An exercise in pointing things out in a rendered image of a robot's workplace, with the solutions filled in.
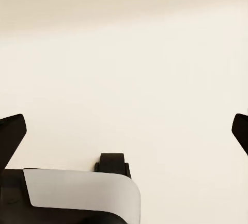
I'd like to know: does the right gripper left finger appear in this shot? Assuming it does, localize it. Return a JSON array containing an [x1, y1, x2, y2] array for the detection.
[[0, 114, 27, 175]]

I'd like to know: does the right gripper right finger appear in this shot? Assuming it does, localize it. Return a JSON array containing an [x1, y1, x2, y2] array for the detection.
[[231, 114, 248, 155]]

